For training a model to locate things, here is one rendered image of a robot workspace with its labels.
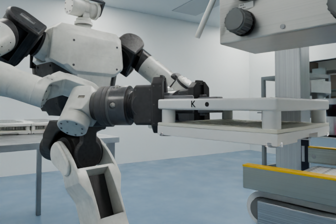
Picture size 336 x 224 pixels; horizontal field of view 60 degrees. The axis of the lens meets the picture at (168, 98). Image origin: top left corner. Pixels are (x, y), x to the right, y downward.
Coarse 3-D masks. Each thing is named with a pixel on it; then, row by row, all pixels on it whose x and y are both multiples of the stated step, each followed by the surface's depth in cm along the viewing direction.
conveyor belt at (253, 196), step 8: (312, 168) 57; (320, 168) 57; (328, 168) 57; (256, 192) 42; (264, 192) 42; (248, 200) 43; (280, 200) 40; (288, 200) 39; (296, 200) 38; (304, 200) 38; (248, 208) 43; (320, 208) 36; (328, 208) 36
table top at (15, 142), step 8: (0, 136) 175; (8, 136) 175; (16, 136) 175; (24, 136) 175; (32, 136) 175; (40, 136) 175; (104, 136) 175; (112, 136) 175; (0, 144) 138; (8, 144) 138; (16, 144) 140; (24, 144) 142; (32, 144) 145; (0, 152) 136
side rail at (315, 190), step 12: (252, 168) 41; (252, 180) 41; (264, 180) 40; (276, 180) 39; (288, 180) 38; (300, 180) 37; (312, 180) 36; (324, 180) 35; (276, 192) 39; (288, 192) 38; (300, 192) 37; (312, 192) 36; (324, 192) 35; (324, 204) 35
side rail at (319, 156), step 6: (312, 150) 61; (318, 150) 60; (324, 150) 59; (330, 150) 59; (312, 156) 61; (318, 156) 60; (324, 156) 59; (330, 156) 59; (312, 162) 61; (318, 162) 60; (324, 162) 59; (330, 162) 59
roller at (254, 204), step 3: (255, 198) 42; (258, 198) 42; (261, 198) 41; (252, 201) 42; (255, 201) 42; (252, 204) 42; (255, 204) 42; (252, 207) 42; (255, 207) 42; (252, 210) 42; (255, 210) 42; (252, 213) 42; (255, 213) 42; (255, 216) 42
